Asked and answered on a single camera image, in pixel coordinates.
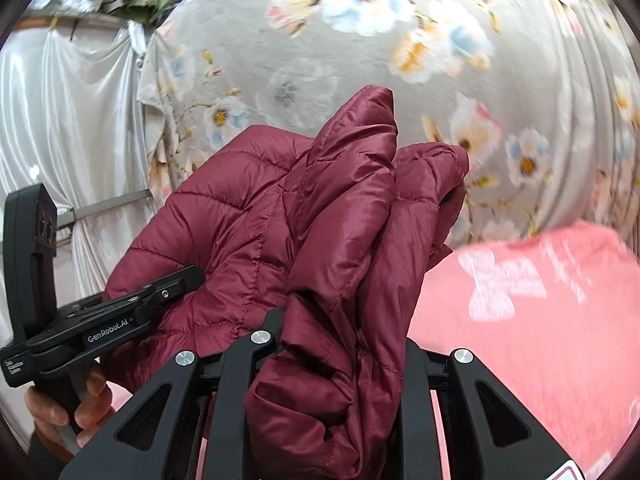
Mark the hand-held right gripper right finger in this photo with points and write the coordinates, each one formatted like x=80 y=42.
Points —
x=415 y=385

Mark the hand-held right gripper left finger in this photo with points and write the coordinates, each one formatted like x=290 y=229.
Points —
x=267 y=322

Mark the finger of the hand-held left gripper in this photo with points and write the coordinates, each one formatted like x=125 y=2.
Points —
x=165 y=287

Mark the maroon quilted puffer jacket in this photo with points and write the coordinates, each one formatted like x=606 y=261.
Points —
x=310 y=240

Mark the person's left hand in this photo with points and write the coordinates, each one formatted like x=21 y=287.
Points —
x=95 y=400

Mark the grey metal bar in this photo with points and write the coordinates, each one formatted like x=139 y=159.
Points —
x=110 y=205

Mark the pink printed blanket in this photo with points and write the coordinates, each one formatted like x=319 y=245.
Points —
x=525 y=340

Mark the white satin curtain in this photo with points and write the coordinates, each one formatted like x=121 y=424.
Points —
x=70 y=110

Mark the wooden rod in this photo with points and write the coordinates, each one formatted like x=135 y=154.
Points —
x=65 y=20

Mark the grey floral bed sheet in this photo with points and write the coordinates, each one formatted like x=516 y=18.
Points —
x=350 y=60

